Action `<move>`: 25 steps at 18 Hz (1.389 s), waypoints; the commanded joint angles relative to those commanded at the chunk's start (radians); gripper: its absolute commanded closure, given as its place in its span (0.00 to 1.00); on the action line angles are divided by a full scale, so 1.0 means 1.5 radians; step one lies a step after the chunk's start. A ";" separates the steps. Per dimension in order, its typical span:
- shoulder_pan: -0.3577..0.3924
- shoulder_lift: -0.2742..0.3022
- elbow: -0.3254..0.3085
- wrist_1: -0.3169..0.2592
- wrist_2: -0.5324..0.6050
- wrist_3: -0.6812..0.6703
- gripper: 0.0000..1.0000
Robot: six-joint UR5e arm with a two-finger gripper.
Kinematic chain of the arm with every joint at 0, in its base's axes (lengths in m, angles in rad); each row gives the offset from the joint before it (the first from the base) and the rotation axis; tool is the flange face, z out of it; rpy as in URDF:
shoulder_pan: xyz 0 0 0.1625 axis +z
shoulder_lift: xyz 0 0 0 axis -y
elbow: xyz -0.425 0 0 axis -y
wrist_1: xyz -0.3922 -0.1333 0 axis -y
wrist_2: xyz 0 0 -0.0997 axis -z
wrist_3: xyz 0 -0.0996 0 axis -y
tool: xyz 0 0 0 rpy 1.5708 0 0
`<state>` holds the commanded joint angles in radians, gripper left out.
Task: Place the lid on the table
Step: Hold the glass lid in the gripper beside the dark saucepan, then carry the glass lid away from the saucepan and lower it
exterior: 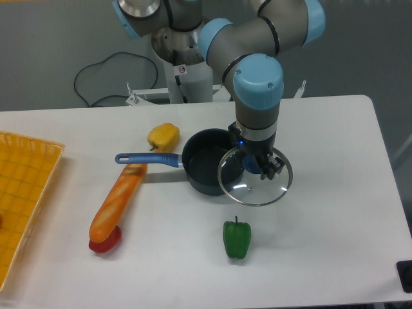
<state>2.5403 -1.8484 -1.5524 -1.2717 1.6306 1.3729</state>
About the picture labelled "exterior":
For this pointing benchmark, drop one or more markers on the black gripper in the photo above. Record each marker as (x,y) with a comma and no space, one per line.
(258,142)

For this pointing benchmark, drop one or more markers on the glass lid with blue knob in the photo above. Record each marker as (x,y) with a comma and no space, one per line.
(257,183)

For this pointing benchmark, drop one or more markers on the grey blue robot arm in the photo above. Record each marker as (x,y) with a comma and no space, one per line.
(185,16)

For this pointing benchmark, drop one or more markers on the black object at table corner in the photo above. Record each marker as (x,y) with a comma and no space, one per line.
(404,269)

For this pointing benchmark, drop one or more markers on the yellow plastic basket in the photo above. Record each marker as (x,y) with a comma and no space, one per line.
(27,166)

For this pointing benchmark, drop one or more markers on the red bell pepper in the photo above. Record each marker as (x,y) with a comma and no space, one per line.
(108,243)

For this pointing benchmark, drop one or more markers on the yellow bell pepper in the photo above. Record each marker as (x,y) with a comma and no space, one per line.
(164,138)

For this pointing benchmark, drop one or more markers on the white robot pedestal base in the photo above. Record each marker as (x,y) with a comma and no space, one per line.
(186,77)

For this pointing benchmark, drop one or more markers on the green bell pepper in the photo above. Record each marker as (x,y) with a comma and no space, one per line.
(236,238)

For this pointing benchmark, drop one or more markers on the dark pot with blue handle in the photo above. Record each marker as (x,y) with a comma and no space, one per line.
(200,159)

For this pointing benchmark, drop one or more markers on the baguette bread loaf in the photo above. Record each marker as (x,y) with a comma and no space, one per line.
(116,202)

